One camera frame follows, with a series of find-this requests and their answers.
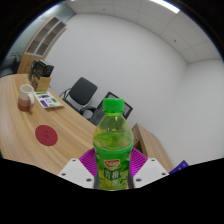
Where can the white and brown mug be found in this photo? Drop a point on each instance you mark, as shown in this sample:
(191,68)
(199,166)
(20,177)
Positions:
(25,98)

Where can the rectangular ceiling light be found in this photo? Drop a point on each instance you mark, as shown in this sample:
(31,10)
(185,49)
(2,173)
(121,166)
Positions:
(165,5)

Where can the green drink bottle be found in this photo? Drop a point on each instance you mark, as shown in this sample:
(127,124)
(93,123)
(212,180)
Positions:
(112,150)

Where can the black armchair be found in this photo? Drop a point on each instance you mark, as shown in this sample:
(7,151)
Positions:
(8,66)

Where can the wooden side desk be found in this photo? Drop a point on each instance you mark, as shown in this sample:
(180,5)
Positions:
(150,146)

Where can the flat round red coaster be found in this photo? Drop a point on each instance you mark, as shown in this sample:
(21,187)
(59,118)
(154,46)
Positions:
(46,135)

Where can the wooden shelf cabinet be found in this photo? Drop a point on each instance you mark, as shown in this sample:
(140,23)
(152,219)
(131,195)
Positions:
(43,40)

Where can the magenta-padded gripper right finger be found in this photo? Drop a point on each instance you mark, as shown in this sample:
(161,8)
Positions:
(150,171)

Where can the black mesh office chair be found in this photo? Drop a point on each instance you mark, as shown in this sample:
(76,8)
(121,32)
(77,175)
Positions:
(127,109)

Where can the dark printed carton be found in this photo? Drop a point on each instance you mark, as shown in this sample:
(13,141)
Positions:
(45,68)
(31,73)

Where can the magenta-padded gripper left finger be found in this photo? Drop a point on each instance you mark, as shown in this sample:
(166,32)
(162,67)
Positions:
(76,172)

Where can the white printed leaflet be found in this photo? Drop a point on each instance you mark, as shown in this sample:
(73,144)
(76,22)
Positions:
(48,100)

